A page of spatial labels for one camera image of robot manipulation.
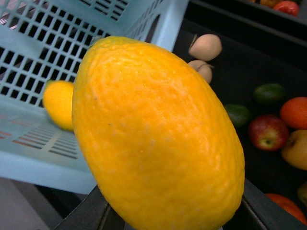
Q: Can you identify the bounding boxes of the green lime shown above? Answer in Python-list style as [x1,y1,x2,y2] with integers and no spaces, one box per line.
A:
[252,83,286,105]
[224,103,252,128]

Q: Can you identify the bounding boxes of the small orange tangerine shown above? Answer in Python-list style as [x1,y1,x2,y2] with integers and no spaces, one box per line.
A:
[280,97,307,130]

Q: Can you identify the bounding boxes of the light teal plastic shopping basket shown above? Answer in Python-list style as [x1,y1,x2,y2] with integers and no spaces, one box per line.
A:
[0,0,188,194]

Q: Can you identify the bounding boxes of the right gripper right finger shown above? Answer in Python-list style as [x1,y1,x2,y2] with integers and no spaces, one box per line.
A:
[224,179,307,230]

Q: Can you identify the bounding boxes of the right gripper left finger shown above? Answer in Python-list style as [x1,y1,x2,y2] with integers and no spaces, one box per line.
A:
[55,186,125,230]

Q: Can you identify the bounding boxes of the green lime upper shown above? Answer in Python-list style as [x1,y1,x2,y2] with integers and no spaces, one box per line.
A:
[252,83,286,105]

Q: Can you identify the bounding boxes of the white pear lying sideways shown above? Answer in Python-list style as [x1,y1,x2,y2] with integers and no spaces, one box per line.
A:
[188,34,223,62]

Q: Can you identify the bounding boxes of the yellow-orange apple front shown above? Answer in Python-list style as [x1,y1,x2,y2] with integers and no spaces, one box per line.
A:
[281,130,307,171]

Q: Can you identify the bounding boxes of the white pear upright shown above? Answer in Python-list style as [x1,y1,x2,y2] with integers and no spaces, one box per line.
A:
[188,60,213,84]

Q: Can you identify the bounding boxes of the yellow lemon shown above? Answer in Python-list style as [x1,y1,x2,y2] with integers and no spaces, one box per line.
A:
[72,36,245,230]

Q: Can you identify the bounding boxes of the large orange front centre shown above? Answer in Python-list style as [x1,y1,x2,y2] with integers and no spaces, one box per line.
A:
[266,193,307,225]

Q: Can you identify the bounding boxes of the green lime lower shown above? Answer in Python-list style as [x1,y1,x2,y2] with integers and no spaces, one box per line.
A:
[224,103,252,128]

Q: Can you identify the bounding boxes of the red apple in cluster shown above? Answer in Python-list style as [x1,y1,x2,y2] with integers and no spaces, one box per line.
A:
[248,114,290,151]

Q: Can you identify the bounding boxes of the brown kiwi lower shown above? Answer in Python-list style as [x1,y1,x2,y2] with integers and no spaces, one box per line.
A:
[297,182,307,206]

